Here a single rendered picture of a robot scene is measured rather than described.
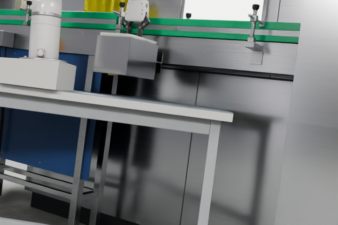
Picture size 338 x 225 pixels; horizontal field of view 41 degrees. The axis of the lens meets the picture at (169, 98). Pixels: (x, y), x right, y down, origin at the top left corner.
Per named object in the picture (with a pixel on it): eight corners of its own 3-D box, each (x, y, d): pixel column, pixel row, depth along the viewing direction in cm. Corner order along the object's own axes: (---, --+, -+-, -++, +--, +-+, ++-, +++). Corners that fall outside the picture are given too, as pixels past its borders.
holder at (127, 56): (160, 81, 205) (164, 47, 205) (125, 75, 181) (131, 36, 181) (129, 77, 214) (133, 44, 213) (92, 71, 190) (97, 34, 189)
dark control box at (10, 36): (13, 48, 239) (15, 33, 239) (1, 46, 232) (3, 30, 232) (2, 47, 243) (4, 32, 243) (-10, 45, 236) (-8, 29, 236)
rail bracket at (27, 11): (30, 26, 236) (33, 1, 236) (20, 24, 230) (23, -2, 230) (25, 26, 238) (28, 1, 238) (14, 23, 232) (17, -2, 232)
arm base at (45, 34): (63, 62, 177) (66, 15, 177) (13, 58, 175) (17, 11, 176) (69, 65, 196) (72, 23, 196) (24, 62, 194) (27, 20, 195)
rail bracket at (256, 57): (262, 65, 184) (270, 10, 184) (249, 60, 169) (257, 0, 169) (251, 64, 186) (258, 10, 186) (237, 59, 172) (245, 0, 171)
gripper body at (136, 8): (153, -1, 200) (149, 24, 200) (133, -2, 205) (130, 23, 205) (144, -5, 193) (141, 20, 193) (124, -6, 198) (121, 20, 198)
